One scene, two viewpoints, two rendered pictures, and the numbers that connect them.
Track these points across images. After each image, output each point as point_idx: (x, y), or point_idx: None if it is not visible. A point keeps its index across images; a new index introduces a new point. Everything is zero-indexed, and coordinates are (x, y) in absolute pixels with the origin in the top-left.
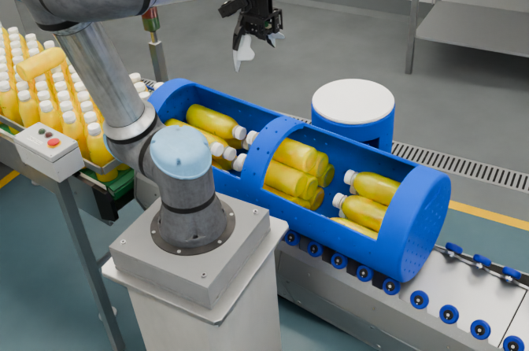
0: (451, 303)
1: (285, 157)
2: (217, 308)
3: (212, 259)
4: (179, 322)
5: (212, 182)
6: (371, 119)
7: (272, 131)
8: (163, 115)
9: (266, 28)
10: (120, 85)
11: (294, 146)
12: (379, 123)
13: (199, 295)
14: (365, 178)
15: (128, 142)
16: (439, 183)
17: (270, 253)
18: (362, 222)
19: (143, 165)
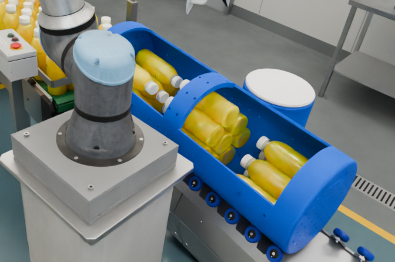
0: None
1: (209, 108)
2: (95, 226)
3: (106, 174)
4: (58, 229)
5: (128, 97)
6: (293, 104)
7: (204, 81)
8: None
9: None
10: None
11: (220, 101)
12: (298, 111)
13: (80, 207)
14: (277, 146)
15: (56, 34)
16: (348, 168)
17: (167, 187)
18: (263, 185)
19: (64, 61)
